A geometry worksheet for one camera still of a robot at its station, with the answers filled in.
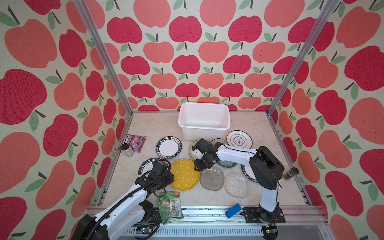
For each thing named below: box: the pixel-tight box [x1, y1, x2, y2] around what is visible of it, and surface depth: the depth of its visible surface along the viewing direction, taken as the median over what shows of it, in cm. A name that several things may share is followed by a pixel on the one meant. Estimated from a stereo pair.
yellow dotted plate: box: [170, 159, 201, 191], surface depth 88 cm
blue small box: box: [225, 203, 242, 218], surface depth 76 cm
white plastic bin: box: [178, 102, 231, 141], surface depth 109 cm
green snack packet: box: [158, 191, 184, 225], surface depth 77 cm
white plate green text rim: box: [155, 136, 183, 159], surface depth 101 cm
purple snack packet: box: [121, 134, 147, 158], surface depth 101 cm
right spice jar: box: [283, 167, 300, 181], surface depth 82 cm
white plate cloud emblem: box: [226, 130, 253, 149], surface depth 107 cm
